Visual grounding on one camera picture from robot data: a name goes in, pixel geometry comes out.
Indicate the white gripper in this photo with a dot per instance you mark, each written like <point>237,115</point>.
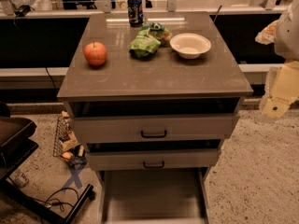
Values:
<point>288,36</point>

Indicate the green rice chip bag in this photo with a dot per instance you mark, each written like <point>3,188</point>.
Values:
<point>150,37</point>

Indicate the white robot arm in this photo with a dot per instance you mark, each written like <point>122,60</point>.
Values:
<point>286,42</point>

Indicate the grey drawer cabinet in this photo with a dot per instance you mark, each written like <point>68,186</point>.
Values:
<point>164,84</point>

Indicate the middle grey drawer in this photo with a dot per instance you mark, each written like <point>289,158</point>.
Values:
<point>155,159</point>

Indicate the grey drawer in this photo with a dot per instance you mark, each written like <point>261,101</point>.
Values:
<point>153,128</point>
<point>155,159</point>

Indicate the bottom open drawer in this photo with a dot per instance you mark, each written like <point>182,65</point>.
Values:
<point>169,196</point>

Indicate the top grey drawer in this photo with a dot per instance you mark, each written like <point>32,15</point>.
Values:
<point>153,128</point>

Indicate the white paper bowl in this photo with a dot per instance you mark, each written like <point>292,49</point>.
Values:
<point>190,46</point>

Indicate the blue soda can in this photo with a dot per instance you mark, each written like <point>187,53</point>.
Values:
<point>135,12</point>

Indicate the red apple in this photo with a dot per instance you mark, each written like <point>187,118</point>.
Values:
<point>95,53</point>

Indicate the black device on ledge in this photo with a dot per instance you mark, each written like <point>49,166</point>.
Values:
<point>22,10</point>

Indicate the black cart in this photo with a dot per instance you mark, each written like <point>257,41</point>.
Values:
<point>15,147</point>

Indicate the wire basket with snacks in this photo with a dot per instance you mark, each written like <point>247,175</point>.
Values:
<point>66,145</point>

